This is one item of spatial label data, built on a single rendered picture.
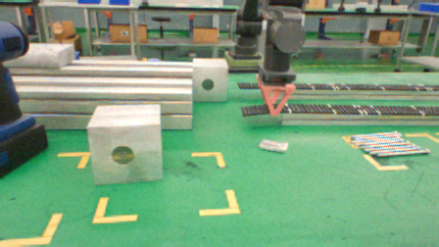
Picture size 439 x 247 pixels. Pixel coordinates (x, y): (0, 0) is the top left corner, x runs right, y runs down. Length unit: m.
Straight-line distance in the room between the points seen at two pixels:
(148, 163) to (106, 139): 0.07
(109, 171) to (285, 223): 0.26
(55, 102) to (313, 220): 0.52
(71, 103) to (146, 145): 0.26
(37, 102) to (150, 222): 0.39
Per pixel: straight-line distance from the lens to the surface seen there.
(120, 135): 0.50
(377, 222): 0.50
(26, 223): 0.50
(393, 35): 6.84
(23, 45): 0.63
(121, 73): 0.88
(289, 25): 0.62
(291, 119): 0.76
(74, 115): 0.74
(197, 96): 0.87
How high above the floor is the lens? 1.06
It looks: 22 degrees down
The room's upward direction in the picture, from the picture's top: 2 degrees clockwise
